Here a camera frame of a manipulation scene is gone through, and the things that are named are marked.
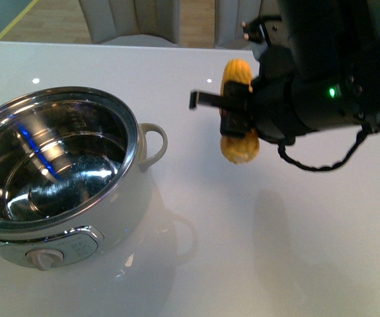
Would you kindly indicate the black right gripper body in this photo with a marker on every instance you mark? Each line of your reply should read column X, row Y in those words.
column 299, row 64

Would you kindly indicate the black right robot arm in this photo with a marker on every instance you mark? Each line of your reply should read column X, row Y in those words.
column 356, row 98

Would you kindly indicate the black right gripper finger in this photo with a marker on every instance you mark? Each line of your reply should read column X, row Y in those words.
column 234, row 99
column 236, row 125

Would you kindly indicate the beige chair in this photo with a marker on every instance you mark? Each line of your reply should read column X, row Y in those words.
column 132, row 23
column 230, row 16

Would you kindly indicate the right beige chair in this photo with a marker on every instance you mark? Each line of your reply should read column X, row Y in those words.
column 230, row 16

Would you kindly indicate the white electric cooking pot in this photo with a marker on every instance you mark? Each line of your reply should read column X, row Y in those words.
column 74, row 178

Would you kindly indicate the yellow corn cob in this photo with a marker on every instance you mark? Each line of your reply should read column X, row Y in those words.
column 239, row 150

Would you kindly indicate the left beige chair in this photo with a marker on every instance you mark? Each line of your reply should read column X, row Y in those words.
column 132, row 23

